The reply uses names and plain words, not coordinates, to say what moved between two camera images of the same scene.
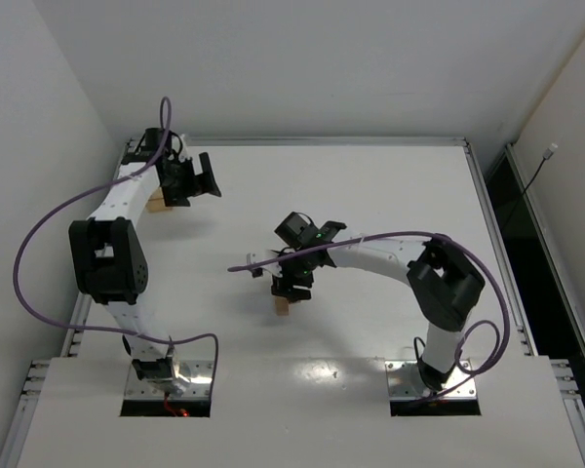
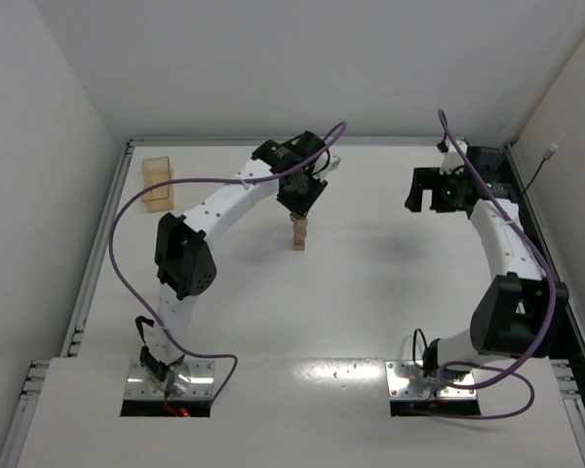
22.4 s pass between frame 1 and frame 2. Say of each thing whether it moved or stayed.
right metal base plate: stayed
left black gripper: moved
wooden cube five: moved
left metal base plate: stayed
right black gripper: moved
